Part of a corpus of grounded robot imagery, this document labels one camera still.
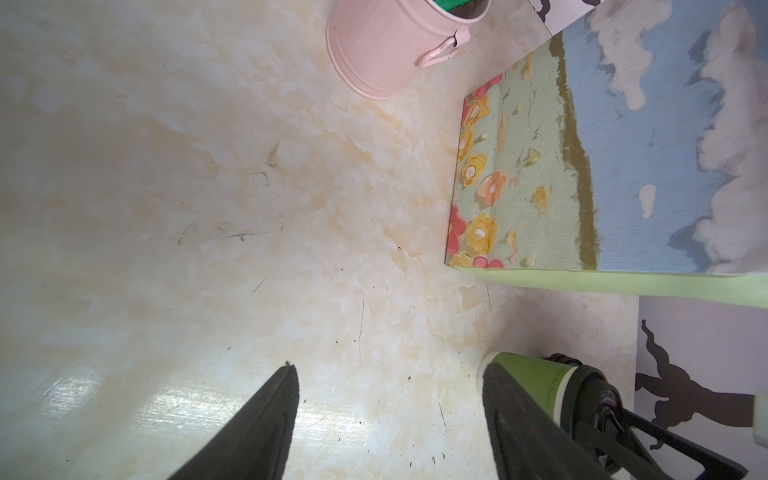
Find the pink straw holder cup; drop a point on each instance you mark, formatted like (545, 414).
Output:
(378, 46)

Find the green paper coffee cup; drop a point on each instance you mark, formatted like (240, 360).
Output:
(544, 380)

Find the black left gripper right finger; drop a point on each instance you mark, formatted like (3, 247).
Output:
(525, 442)

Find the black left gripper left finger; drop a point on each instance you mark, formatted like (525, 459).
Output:
(255, 443)

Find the green white paper bag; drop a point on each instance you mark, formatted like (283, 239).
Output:
(625, 155)

